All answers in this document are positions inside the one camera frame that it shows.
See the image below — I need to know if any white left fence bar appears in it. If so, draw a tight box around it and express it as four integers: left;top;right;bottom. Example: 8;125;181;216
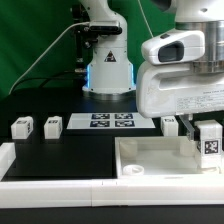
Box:
0;143;16;181

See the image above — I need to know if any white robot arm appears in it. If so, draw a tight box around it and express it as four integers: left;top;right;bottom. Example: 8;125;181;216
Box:
79;0;224;118

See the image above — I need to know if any white cable right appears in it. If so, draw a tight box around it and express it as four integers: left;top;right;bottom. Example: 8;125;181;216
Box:
137;0;155;38

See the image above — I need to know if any white fence bar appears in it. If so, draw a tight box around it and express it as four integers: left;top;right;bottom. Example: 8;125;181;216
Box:
0;143;16;181
0;176;224;208

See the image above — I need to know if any white cable left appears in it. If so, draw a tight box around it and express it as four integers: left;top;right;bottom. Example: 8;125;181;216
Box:
8;21;91;96

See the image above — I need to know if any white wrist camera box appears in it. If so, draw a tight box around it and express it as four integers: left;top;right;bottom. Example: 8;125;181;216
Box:
141;29;205;65

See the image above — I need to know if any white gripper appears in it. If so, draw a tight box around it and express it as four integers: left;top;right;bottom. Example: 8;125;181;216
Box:
136;62;224;141

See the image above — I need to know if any black cable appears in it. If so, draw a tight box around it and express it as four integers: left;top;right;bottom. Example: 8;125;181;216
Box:
13;69;84;91

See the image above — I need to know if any white front fence bar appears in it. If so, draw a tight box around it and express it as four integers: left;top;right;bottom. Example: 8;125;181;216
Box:
0;176;224;208

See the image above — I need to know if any white cable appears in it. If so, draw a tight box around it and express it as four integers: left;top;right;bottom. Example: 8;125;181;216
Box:
137;0;155;38
8;21;91;96

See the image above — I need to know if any white square table top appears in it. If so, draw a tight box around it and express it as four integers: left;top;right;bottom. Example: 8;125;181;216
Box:
115;136;224;178

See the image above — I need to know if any white marker sheet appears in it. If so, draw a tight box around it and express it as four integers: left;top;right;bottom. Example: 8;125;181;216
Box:
67;112;155;130

